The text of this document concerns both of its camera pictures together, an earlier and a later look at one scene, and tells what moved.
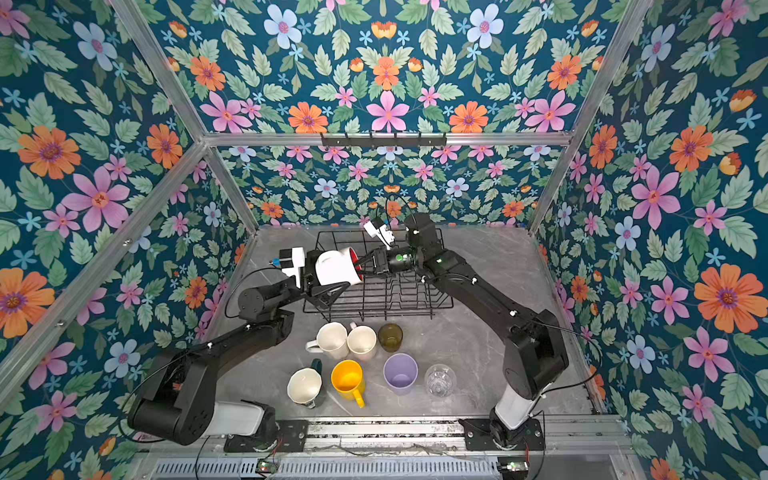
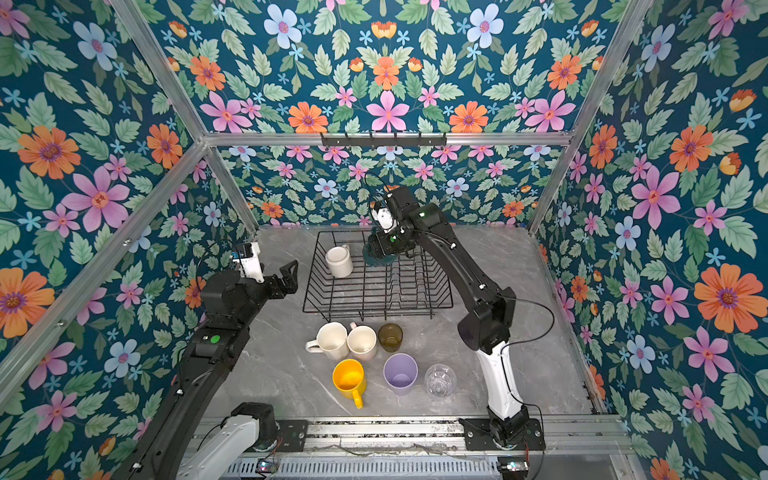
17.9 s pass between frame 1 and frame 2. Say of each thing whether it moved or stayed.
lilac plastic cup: stayed
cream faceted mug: stayed
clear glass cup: stayed
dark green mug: moved
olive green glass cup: stayed
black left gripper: moved
